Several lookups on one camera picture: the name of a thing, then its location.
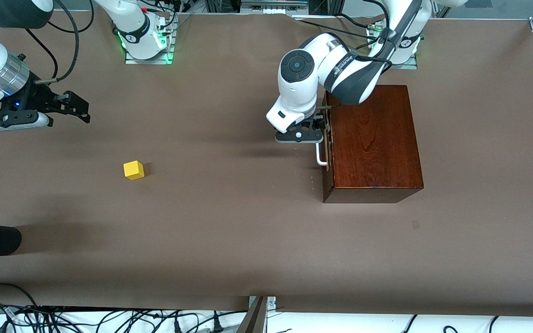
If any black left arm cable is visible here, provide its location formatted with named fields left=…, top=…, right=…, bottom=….
left=315, top=28, right=393, bottom=110

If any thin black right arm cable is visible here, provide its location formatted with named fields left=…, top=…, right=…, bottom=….
left=25, top=29, right=59, bottom=79

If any yellow cube block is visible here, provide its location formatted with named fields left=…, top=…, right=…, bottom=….
left=124, top=160, right=145, bottom=180

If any grey device with ports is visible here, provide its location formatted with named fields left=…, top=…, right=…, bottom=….
left=240, top=0, right=309, bottom=11

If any brown paper table cover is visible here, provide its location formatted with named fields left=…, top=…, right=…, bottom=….
left=0, top=9, right=533, bottom=317

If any small metal corner bracket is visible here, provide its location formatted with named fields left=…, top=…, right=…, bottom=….
left=248, top=296, right=277, bottom=313

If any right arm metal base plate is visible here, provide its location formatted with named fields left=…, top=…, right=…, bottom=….
left=124, top=14, right=175, bottom=65

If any dark metal beam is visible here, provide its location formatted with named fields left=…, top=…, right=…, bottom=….
left=236, top=296, right=269, bottom=333

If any dark brown wooden cabinet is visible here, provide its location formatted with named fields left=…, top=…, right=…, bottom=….
left=322, top=85, right=424, bottom=204

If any light wooden drawer white handle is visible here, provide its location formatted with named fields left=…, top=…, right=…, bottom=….
left=316, top=95, right=335, bottom=186

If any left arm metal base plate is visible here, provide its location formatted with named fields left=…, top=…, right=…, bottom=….
left=369, top=28, right=419, bottom=70

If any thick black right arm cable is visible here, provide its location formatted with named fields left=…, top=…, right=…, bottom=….
left=35, top=0, right=95, bottom=85

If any black cable on table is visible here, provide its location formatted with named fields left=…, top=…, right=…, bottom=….
left=300, top=18, right=372, bottom=38

